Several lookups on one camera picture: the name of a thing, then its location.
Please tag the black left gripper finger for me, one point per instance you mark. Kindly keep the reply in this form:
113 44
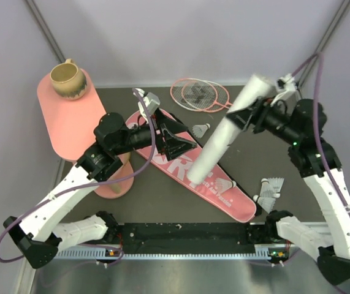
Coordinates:
176 146
170 123

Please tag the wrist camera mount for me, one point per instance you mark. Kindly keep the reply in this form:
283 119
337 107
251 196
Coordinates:
148 102
285 86

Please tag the white shuttlecock tube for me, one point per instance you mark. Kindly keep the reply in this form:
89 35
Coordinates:
226 131

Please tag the pink two-tier side table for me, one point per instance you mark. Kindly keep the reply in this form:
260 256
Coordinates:
70 123

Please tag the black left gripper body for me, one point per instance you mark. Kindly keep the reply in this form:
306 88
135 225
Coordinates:
159 140

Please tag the white shuttlecock pair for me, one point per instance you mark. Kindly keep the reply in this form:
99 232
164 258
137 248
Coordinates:
266 203
271 187

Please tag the white pink badminton racket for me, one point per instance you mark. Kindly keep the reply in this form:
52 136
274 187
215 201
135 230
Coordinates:
194 94

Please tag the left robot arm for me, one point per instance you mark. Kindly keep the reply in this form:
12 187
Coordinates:
40 234

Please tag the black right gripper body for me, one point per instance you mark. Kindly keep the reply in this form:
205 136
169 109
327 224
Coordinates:
262 122

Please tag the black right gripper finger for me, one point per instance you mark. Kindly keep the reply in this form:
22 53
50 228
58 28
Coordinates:
241 118
253 108

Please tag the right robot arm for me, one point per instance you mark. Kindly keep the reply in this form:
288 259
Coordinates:
320 168

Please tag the pink racket bag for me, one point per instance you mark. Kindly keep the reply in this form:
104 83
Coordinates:
214 186

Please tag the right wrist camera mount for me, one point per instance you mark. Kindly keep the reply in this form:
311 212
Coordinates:
285 86

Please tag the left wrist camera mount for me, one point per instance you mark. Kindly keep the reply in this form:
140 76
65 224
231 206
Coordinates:
148 102

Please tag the white shuttlecock lower right pair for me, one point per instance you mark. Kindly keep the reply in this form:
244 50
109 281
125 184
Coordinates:
266 203

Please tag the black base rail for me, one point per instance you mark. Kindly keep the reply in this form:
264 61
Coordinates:
184 238

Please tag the beige ceramic mug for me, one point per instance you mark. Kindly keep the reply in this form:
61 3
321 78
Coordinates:
68 80

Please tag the white shuttlecock upper right pair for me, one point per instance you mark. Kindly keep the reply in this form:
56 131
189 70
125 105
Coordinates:
271 187

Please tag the grey slotted cable duct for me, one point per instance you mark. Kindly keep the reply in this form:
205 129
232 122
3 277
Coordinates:
89 253

